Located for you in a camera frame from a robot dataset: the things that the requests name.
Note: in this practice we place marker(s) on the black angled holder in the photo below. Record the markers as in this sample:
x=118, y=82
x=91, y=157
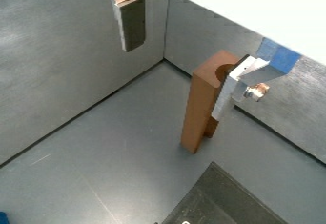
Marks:
x=219, y=201

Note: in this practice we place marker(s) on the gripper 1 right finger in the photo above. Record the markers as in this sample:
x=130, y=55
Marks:
x=271, y=63

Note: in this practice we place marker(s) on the blue shape sorter board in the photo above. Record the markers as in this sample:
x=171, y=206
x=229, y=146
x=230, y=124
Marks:
x=3, y=218

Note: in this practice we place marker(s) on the brown arch block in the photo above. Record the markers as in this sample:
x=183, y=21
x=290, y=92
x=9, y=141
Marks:
x=207, y=81

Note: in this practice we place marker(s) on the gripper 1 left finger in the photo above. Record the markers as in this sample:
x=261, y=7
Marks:
x=130, y=12

